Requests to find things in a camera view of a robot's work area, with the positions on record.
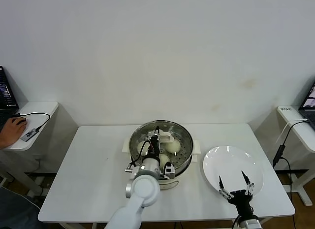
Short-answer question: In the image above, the laptop with dark red screen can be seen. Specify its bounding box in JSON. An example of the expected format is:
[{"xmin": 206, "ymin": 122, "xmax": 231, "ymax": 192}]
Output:
[{"xmin": 0, "ymin": 65, "xmax": 20, "ymax": 126}]

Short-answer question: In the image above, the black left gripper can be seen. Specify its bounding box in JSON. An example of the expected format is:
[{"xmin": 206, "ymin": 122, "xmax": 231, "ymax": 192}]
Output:
[{"xmin": 147, "ymin": 125, "xmax": 163, "ymax": 158}]

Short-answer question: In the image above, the person's bare hand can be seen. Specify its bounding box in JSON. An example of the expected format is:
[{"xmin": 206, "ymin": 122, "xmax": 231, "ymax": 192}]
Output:
[{"xmin": 1, "ymin": 117, "xmax": 28, "ymax": 148}]

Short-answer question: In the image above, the person's dark clothing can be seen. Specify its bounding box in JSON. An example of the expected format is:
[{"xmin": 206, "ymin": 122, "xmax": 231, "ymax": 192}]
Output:
[{"xmin": 0, "ymin": 187, "xmax": 41, "ymax": 229}]

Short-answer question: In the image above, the grey laptop with pale screen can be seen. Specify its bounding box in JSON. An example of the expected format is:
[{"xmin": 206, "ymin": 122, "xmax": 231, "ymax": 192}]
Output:
[{"xmin": 298, "ymin": 81, "xmax": 315, "ymax": 130}]

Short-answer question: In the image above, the white round plate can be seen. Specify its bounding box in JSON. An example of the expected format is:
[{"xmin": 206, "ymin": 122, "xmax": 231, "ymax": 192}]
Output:
[{"xmin": 202, "ymin": 145, "xmax": 264, "ymax": 197}]

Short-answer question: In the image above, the stainless steel steamer basket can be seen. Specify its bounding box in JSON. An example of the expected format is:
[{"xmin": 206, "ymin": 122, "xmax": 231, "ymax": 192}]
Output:
[{"xmin": 122, "ymin": 120, "xmax": 201, "ymax": 175}]

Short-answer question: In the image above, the grey usb hub with cable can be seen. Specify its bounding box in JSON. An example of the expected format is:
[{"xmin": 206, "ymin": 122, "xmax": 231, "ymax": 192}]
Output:
[{"xmin": 0, "ymin": 101, "xmax": 59, "ymax": 197}]

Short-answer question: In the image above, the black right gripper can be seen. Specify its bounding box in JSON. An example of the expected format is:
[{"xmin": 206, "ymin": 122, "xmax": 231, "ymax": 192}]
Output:
[{"xmin": 218, "ymin": 170, "xmax": 259, "ymax": 221}]

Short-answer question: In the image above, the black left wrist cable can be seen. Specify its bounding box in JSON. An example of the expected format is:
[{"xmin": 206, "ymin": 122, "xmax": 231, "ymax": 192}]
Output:
[{"xmin": 129, "ymin": 139, "xmax": 151, "ymax": 167}]

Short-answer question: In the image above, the white side desk with label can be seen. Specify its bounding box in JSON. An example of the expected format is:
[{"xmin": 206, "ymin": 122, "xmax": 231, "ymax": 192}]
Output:
[{"xmin": 277, "ymin": 105, "xmax": 315, "ymax": 207}]

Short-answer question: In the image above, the thin black usb cable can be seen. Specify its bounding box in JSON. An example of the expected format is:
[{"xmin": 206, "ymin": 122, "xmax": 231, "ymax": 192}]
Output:
[{"xmin": 13, "ymin": 112, "xmax": 51, "ymax": 131}]

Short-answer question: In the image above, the cream electric cooker pot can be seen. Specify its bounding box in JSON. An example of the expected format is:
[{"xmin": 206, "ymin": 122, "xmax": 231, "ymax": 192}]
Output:
[{"xmin": 123, "ymin": 150, "xmax": 199, "ymax": 191}]

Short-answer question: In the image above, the white cable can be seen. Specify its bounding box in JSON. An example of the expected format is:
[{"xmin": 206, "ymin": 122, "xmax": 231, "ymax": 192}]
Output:
[{"xmin": 276, "ymin": 119, "xmax": 308, "ymax": 143}]

